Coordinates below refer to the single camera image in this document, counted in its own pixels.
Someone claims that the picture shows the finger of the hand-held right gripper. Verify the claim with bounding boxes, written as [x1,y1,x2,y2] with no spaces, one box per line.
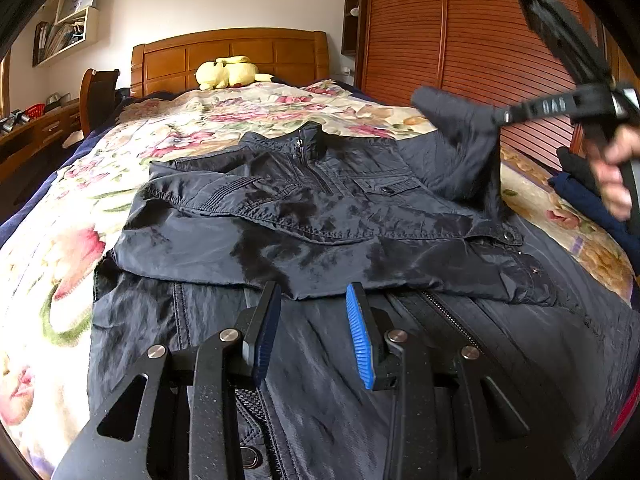
[517,0,610,92]
[492,91,577,127]

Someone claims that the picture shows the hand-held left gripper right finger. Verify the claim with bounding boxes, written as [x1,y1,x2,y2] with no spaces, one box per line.
[345,281,576,480]

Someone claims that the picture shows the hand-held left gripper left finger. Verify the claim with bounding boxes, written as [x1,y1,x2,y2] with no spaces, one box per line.
[52,281,284,480]

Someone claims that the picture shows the black jacket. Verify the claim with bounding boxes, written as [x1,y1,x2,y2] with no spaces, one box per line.
[87,86,640,480]

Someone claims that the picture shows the person's right hand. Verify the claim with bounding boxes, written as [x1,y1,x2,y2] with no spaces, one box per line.
[594,127,637,222]

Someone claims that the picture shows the dark folded cloth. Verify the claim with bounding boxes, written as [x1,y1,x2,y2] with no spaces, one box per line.
[556,147,603,188]

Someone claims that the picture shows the blue folded cloth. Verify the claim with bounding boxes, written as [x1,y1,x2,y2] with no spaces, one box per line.
[547,170,635,247]

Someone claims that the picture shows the wooden slatted wardrobe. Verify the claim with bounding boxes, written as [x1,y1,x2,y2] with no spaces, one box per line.
[354,0,640,173]

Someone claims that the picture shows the wooden open shelf unit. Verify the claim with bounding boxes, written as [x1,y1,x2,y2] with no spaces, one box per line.
[341,0,364,57]

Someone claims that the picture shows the floral blanket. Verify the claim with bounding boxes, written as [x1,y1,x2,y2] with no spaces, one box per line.
[0,80,637,477]

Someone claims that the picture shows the yellow plush toy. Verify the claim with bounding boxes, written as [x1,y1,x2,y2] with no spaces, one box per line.
[195,56,274,92]

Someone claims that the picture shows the wooden headboard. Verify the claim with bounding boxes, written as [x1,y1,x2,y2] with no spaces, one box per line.
[131,28,329,98]

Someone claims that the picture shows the wooden chair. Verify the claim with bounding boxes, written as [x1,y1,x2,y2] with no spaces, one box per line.
[79,67,121,137]

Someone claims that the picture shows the wooden desk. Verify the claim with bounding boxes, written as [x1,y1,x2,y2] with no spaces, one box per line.
[0,97,84,183]

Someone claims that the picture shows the white wall shelf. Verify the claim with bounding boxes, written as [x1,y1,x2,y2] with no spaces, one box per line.
[32,0,109,67]

